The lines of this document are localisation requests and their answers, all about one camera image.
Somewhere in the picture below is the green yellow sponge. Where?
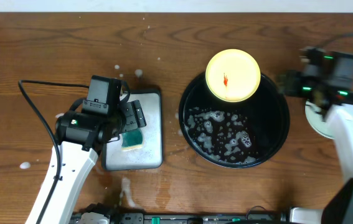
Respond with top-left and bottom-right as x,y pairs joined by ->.
121,129 -> 144,151

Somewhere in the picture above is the light blue plate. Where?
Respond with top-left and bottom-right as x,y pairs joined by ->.
305,100 -> 333,139

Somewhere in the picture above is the yellow plate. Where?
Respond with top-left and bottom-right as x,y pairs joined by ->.
205,49 -> 261,103

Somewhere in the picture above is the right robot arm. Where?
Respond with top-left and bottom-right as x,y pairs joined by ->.
281,47 -> 353,223

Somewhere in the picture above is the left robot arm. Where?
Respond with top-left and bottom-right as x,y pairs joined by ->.
26,100 -> 146,223

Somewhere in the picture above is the rectangular black soap tray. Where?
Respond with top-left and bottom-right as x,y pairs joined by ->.
101,89 -> 162,171

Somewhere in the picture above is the round black tray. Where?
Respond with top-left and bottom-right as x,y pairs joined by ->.
179,73 -> 290,169

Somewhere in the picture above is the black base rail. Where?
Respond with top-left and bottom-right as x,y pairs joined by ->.
70,203 -> 291,224

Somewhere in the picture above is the left black cable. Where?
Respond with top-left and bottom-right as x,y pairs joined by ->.
17,80 -> 90,224

